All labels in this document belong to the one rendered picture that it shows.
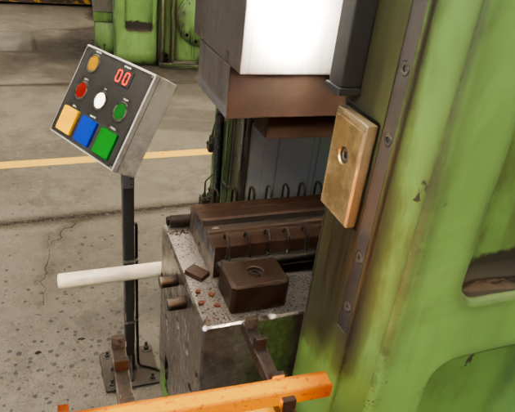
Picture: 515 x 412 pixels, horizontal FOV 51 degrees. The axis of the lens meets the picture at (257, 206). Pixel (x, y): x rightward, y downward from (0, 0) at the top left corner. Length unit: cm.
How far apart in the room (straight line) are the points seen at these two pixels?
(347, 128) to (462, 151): 20
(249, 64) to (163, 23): 496
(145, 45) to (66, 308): 392
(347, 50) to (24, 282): 215
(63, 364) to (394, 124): 178
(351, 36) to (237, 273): 51
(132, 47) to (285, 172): 468
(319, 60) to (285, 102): 11
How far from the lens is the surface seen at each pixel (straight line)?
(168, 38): 593
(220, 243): 112
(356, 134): 80
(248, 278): 105
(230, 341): 108
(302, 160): 140
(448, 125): 68
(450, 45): 69
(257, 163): 135
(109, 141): 149
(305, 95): 102
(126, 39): 595
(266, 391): 78
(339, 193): 86
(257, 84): 98
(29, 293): 263
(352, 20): 79
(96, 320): 244
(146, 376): 218
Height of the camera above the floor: 161
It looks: 29 degrees down
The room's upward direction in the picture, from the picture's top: 7 degrees clockwise
